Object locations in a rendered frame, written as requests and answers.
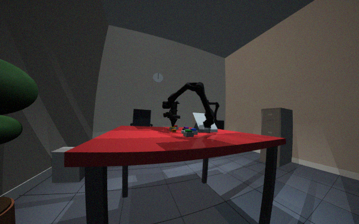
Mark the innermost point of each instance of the green button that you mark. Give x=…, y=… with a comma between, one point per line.
x=188, y=133

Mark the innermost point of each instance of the blue button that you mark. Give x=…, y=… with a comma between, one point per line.
x=195, y=131

